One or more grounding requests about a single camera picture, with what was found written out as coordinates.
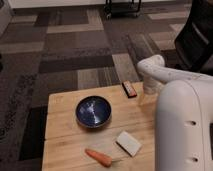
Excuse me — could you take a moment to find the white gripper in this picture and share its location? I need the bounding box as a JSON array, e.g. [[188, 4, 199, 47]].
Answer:
[[143, 78, 164, 95]]

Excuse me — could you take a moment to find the dark brown eraser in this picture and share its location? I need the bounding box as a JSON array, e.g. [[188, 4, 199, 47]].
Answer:
[[122, 81, 137, 98]]

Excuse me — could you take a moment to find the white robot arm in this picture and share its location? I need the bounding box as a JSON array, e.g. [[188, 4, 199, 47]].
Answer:
[[137, 55, 213, 171]]

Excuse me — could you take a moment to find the white sponge block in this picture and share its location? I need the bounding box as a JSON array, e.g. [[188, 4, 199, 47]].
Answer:
[[116, 131, 142, 157]]

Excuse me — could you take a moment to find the black office chair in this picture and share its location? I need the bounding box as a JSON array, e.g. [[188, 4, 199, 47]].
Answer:
[[174, 0, 213, 76]]

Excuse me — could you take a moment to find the dark blue bowl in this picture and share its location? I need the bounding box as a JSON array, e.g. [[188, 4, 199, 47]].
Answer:
[[75, 96, 112, 128]]

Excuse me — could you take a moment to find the black wheeled cart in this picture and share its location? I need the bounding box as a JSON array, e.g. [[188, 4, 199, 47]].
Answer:
[[103, 0, 142, 19]]

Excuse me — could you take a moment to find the orange carrot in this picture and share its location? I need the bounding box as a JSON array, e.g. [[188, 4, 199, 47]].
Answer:
[[85, 148, 120, 167]]

